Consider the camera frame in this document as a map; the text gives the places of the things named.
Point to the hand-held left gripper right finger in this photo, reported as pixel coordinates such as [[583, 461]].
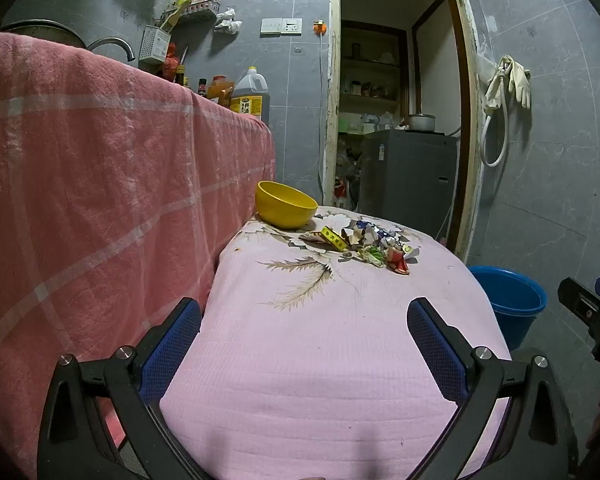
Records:
[[432, 347]]

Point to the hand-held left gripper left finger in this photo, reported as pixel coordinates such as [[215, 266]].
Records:
[[176, 345]]

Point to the blue plastic bucket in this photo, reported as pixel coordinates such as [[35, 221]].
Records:
[[510, 305]]

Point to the red wrapper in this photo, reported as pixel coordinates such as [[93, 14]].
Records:
[[398, 261]]

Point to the small yellow sticker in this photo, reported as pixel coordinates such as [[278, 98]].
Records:
[[410, 250]]

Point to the green wrapper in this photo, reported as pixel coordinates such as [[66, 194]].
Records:
[[372, 256]]

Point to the silver foil wrapper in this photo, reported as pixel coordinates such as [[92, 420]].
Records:
[[377, 232]]

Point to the yellow wrapper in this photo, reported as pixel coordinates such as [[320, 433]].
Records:
[[334, 240]]

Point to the pink floral blanket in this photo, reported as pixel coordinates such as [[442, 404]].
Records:
[[320, 340]]

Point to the yellow bowl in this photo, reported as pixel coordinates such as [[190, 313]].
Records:
[[285, 206]]

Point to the red and white bag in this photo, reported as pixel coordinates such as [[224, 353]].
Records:
[[341, 191]]

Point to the pink checked cloth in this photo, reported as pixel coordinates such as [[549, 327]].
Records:
[[95, 180]]

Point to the metal pot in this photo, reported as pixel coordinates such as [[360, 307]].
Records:
[[421, 122]]

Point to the dark sauce bottle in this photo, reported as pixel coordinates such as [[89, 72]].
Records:
[[181, 77], [201, 89]]

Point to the large cooking oil bottle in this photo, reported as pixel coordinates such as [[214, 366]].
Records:
[[250, 95]]

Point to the red mesh bag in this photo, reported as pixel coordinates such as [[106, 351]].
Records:
[[169, 62]]

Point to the wooden shelf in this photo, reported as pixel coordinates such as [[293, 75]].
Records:
[[375, 65]]

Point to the white utensil holder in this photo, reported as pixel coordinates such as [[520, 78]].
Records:
[[155, 45]]

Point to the metal faucet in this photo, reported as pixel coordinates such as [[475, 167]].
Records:
[[115, 42]]

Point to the white plastic bag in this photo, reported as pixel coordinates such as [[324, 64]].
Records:
[[227, 21]]

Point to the metal basin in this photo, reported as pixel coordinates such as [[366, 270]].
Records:
[[40, 30]]

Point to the wooden door frame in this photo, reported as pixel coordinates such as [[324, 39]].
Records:
[[472, 110]]

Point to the white wall switch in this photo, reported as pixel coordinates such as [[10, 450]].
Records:
[[271, 27]]

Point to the white wall socket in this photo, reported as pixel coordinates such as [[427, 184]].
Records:
[[291, 26]]

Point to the wall rack with packets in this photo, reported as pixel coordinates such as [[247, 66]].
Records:
[[192, 6]]

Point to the orange wall hook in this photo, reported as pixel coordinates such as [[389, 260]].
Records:
[[320, 26]]

